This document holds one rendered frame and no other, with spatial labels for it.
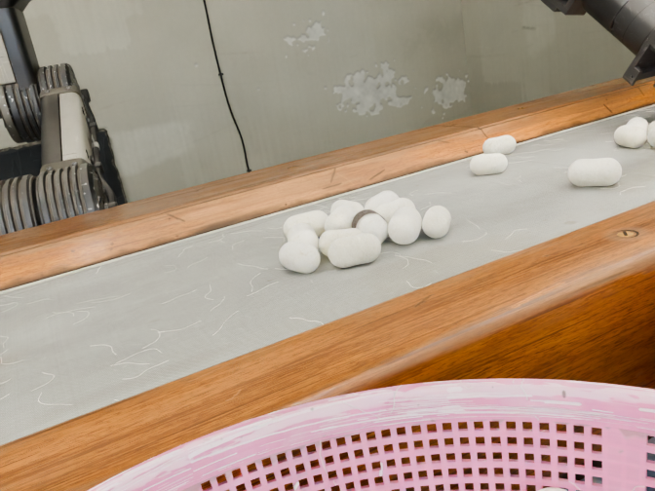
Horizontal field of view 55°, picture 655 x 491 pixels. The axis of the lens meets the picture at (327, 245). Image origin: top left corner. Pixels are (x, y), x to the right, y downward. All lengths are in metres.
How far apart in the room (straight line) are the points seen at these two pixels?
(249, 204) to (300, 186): 0.05
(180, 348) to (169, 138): 2.19
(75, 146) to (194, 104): 1.68
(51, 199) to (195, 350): 0.48
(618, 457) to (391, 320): 0.10
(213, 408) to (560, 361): 0.14
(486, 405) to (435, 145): 0.50
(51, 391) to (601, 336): 0.26
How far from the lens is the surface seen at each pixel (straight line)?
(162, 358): 0.33
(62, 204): 0.78
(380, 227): 0.42
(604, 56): 2.53
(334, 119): 2.73
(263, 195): 0.59
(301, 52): 2.68
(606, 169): 0.51
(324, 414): 0.20
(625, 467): 0.20
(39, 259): 0.56
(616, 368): 0.31
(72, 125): 0.92
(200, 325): 0.36
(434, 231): 0.42
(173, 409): 0.23
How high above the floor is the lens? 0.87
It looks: 17 degrees down
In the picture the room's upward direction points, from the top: 10 degrees counter-clockwise
